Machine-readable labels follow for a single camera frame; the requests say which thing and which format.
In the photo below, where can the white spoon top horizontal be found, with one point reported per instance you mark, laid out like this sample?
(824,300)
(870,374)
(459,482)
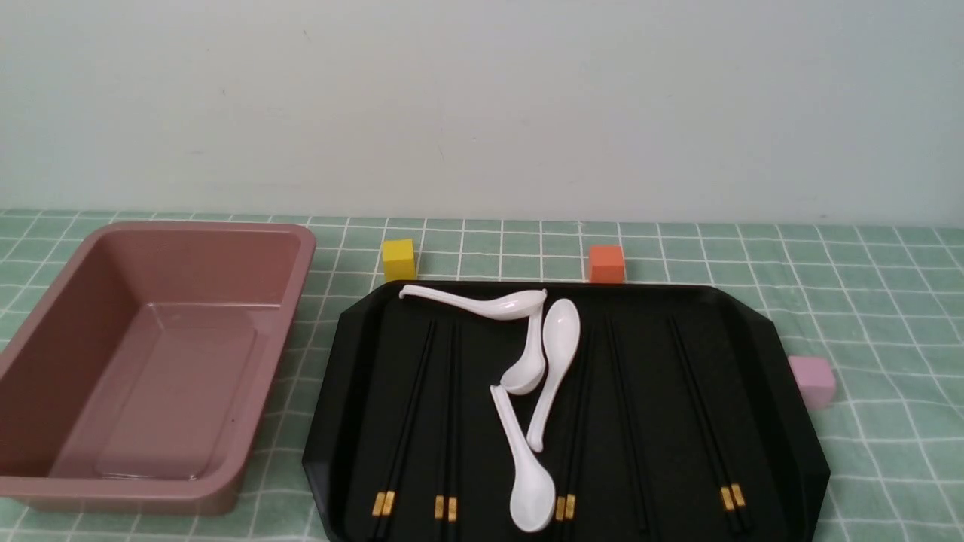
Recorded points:
(517,305)

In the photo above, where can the yellow cube block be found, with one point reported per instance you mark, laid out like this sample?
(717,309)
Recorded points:
(398,260)

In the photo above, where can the white spoon right middle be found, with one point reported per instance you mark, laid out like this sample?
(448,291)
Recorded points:
(561,335)

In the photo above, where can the white spoon small middle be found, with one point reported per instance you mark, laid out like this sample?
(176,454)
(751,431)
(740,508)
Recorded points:
(527,372)

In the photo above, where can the orange cube block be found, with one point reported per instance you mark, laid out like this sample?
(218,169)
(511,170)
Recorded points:
(606,264)

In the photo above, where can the plain black chopstick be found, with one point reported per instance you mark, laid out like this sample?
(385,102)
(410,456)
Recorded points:
(640,510)

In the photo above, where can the white spoon lower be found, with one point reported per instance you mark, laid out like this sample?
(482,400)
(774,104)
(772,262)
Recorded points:
(533,500)

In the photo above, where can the black plastic tray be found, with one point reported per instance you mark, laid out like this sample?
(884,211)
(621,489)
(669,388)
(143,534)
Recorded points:
(371,454)

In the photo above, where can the pink cube block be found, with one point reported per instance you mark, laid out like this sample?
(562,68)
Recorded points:
(815,379)

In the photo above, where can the pink plastic bin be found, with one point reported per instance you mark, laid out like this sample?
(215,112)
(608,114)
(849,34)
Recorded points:
(137,382)

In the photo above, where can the green checkered tablecloth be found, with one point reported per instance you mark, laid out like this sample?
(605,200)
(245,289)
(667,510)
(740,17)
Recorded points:
(882,303)

